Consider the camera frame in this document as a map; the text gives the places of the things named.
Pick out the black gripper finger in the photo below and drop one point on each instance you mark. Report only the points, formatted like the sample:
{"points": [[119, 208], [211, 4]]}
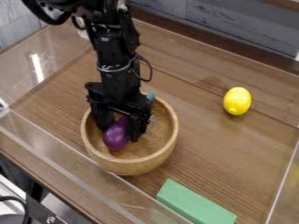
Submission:
{"points": [[138, 125], [103, 114]]}

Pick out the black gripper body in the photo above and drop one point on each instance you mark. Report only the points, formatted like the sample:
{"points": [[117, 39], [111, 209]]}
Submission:
{"points": [[119, 89]]}

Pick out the purple toy eggplant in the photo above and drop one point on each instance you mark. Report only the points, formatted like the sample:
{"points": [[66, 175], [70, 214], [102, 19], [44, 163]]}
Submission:
{"points": [[115, 136]]}

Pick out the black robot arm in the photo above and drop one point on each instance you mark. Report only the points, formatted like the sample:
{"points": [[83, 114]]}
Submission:
{"points": [[114, 37]]}

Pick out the brown wooden bowl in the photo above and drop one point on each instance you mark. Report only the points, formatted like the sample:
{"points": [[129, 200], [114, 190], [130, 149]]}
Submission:
{"points": [[142, 156]]}

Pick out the yellow toy lemon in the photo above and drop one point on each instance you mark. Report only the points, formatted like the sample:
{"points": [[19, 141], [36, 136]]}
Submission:
{"points": [[237, 101]]}

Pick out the green foam block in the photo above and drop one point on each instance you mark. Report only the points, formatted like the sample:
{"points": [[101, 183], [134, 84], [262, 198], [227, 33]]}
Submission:
{"points": [[193, 206]]}

